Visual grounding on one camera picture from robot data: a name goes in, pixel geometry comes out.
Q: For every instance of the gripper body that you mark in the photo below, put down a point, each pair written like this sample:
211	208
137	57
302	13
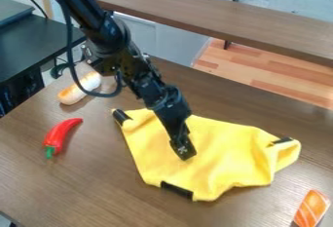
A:
167	99

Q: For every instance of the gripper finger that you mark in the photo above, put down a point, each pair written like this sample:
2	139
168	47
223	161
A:
181	140

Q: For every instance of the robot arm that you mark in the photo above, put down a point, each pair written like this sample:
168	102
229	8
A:
93	19

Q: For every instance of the yellow cloth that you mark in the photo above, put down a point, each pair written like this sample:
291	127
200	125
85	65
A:
216	159

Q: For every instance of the orange and white toy bread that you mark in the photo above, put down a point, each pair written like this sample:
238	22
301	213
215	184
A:
78	89

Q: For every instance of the brown wooden table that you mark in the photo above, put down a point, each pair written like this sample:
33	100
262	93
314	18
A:
225	16

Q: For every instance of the red toy pepper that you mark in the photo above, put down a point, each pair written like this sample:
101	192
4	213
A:
58	136

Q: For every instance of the black desk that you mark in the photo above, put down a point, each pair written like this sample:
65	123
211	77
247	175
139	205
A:
30	49

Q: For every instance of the orange toy sushi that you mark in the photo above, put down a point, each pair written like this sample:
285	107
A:
311	208

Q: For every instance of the dark grey laptop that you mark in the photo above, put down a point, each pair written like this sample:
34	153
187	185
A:
12	10

